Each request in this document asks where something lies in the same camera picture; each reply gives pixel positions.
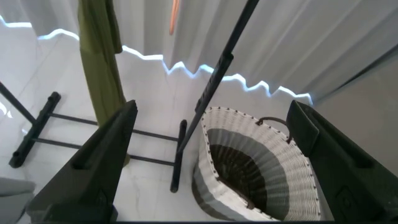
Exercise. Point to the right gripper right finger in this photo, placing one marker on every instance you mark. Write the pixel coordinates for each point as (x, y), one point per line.
(351, 180)

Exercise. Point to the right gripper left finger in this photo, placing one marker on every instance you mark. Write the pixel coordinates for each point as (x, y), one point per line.
(93, 180)

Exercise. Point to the green long-sleeved shirt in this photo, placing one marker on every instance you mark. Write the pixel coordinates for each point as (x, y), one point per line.
(99, 71)

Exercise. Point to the pink clothes hanger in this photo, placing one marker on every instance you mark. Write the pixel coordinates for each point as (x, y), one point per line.
(174, 15)

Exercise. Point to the white laundry basket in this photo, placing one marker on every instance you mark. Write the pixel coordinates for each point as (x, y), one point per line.
(280, 161)

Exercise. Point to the black clothes rack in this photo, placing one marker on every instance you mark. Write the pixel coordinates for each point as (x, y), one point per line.
(217, 71)

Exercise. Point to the white curtain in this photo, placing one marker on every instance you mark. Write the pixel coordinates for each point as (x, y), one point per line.
(295, 40)

